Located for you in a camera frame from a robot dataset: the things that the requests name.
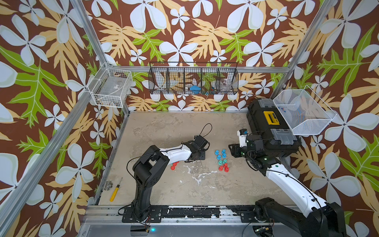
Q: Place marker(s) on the white wire basket left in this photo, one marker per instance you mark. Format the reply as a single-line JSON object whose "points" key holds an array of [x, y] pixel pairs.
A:
{"points": [[110, 86]]}

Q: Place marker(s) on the blue object in basket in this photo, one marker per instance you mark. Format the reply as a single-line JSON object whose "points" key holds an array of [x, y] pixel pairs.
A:
{"points": [[195, 89]]}

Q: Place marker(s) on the black toolbox yellow latch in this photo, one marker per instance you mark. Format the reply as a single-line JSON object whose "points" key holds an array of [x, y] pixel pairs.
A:
{"points": [[266, 121]]}

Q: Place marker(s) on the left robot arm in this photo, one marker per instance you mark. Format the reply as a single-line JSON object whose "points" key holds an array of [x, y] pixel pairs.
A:
{"points": [[150, 167]]}

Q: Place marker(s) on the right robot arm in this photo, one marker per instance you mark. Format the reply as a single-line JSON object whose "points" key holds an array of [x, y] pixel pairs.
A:
{"points": [[315, 218]]}

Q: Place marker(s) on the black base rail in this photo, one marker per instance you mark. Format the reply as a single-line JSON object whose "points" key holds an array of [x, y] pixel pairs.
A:
{"points": [[160, 213]]}

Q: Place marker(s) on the white wire basket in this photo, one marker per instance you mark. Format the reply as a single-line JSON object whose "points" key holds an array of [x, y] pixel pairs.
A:
{"points": [[304, 111], [110, 86]]}

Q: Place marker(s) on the black wire basket back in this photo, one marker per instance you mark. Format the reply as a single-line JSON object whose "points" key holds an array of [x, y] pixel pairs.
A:
{"points": [[177, 77]]}

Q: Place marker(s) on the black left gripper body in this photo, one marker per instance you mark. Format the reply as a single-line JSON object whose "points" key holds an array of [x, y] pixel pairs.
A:
{"points": [[201, 154]]}

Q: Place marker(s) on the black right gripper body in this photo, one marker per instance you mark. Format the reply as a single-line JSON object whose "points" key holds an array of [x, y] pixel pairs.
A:
{"points": [[239, 151]]}

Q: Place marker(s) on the white wire basket right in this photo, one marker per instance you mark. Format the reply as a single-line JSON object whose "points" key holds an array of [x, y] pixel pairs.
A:
{"points": [[304, 111]]}

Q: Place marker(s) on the aluminium frame post back right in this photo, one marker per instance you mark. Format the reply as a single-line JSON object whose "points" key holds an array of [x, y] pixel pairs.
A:
{"points": [[304, 44]]}

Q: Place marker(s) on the yellow handled screwdriver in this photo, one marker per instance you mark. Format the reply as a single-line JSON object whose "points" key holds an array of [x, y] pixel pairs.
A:
{"points": [[114, 194]]}

